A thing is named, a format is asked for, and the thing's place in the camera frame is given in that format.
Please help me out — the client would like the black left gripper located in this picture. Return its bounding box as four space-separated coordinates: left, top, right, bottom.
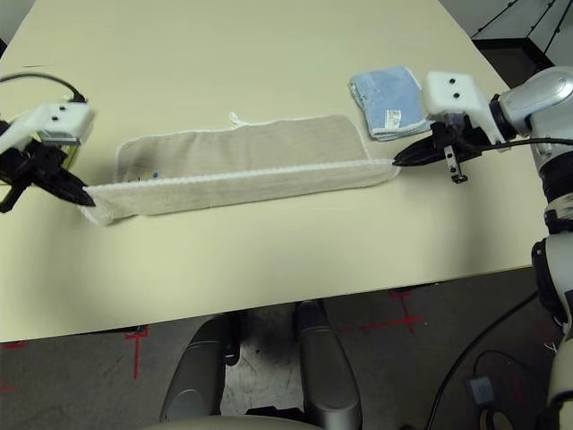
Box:
0 120 97 214

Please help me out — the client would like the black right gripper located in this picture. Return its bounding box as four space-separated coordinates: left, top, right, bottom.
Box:
392 114 489 185

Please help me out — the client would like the beige towel with white trim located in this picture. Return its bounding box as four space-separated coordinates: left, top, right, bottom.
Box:
83 111 399 228

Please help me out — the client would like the folded light blue towel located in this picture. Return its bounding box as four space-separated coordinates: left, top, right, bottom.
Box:
348 65 433 143

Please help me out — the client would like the black tripod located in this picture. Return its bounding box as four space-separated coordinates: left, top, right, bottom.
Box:
474 0 573 59

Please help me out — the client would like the grey robot right leg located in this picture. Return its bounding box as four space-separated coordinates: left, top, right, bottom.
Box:
293 299 363 430

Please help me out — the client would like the grey robot leg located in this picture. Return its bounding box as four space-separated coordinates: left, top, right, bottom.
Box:
293 299 363 430
158 313 250 425

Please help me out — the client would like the grey robot left leg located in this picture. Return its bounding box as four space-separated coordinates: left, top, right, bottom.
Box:
158 313 250 425

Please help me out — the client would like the beige robot torso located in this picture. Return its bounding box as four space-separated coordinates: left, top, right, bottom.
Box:
138 415 323 430

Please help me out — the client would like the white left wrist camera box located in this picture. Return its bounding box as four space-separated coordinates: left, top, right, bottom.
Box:
0 101 96 156

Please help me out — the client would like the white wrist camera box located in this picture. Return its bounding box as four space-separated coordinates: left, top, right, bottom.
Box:
422 71 511 153
0 101 96 156

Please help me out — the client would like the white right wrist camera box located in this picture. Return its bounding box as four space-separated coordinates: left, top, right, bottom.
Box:
422 71 511 153

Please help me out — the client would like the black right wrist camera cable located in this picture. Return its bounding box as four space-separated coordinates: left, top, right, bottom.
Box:
427 136 573 430

